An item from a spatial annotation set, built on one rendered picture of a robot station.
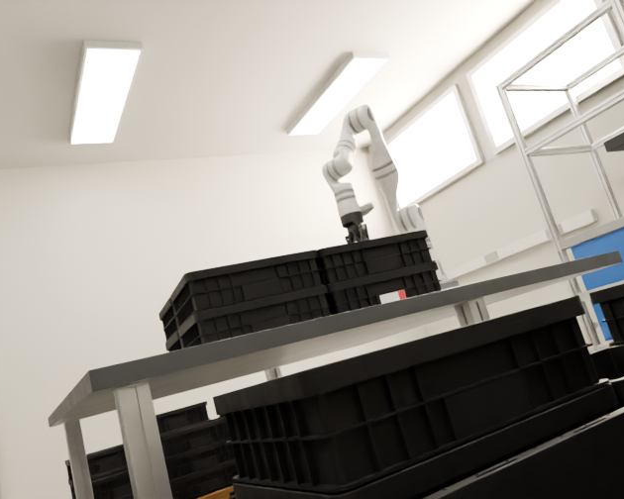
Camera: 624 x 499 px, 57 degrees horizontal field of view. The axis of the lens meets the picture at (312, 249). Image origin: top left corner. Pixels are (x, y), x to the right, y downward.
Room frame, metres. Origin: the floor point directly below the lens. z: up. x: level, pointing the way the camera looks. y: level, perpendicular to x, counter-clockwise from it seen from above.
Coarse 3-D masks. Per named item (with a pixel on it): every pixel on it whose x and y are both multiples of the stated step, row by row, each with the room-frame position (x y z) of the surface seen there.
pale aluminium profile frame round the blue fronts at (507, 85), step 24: (576, 24) 2.89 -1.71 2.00; (552, 48) 3.04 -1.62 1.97; (504, 96) 3.40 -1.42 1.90; (576, 120) 3.06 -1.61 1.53; (600, 144) 3.67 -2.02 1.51; (528, 168) 3.42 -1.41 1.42; (600, 168) 3.73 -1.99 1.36; (552, 216) 3.41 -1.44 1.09; (552, 240) 3.43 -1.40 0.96; (576, 288) 3.40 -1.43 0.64; (600, 288) 3.25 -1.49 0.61
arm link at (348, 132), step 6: (348, 114) 2.00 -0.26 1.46; (348, 120) 2.00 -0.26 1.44; (342, 126) 1.99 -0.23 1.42; (348, 126) 1.99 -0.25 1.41; (342, 132) 1.95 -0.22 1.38; (348, 132) 1.96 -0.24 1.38; (354, 132) 2.02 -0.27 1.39; (342, 138) 1.91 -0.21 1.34; (348, 138) 1.90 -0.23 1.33; (354, 138) 1.92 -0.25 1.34; (342, 144) 1.88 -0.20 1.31; (348, 144) 1.88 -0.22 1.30; (354, 144) 1.90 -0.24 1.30; (354, 150) 1.89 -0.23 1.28
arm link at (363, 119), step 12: (360, 108) 1.97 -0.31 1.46; (360, 120) 1.97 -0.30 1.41; (372, 120) 1.99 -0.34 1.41; (360, 132) 2.02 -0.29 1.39; (372, 132) 1.99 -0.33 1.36; (372, 144) 2.02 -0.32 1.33; (384, 144) 2.04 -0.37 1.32; (372, 156) 2.04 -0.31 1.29; (384, 156) 2.04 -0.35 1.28; (372, 168) 2.07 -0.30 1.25
